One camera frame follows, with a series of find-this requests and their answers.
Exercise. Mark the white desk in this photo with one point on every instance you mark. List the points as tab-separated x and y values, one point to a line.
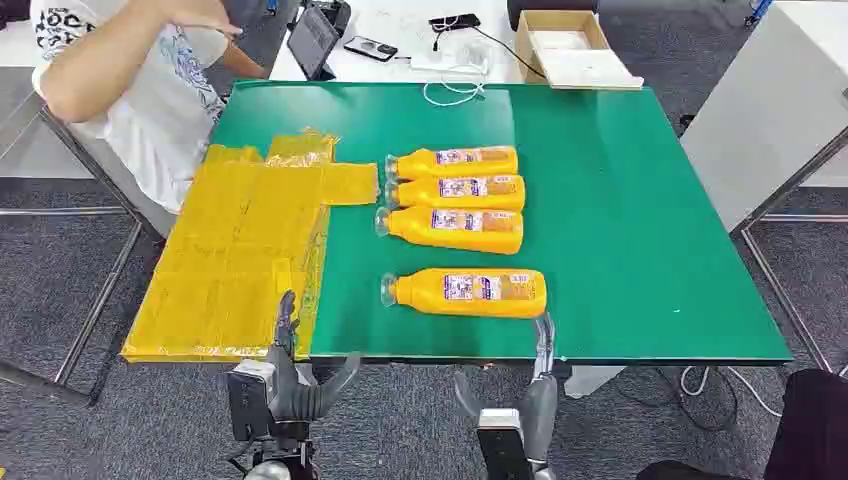
397	20

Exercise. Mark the black tablet stand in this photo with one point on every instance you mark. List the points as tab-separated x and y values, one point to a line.
334	12

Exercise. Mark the yellow plastic sheet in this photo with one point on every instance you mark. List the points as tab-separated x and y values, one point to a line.
232	265

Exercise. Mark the white power strip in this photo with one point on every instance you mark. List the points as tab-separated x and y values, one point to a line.
450	61

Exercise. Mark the open cardboard box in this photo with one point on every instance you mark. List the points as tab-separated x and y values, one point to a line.
576	63

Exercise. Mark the person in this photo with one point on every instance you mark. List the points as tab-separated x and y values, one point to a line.
152	119

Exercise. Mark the black bulky object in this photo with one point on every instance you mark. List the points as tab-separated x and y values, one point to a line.
811	430

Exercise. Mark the black power bank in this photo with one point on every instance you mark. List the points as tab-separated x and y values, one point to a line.
454	22

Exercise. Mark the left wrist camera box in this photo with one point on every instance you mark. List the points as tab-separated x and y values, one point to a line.
248	397

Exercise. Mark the white table with metal legs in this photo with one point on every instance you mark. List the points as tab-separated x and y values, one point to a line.
762	119
99	166

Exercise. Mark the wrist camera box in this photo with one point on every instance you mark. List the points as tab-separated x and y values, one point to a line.
503	444
248	397

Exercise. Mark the orange drink bottle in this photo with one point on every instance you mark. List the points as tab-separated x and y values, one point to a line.
424	166
424	295
424	194
414	228

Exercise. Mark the black tablet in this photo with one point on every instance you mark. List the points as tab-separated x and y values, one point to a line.
311	40

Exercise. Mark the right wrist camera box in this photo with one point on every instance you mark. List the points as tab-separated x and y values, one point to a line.
503	444

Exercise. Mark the black smartphone with camera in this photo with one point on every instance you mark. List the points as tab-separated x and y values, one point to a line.
370	48

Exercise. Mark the white table leg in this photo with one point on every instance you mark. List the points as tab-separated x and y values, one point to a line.
590	381

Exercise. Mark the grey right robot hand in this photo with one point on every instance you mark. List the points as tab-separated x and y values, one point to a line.
540	417

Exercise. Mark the green table mat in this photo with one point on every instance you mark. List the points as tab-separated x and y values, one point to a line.
629	232

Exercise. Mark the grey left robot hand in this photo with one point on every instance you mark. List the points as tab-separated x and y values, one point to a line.
291	391

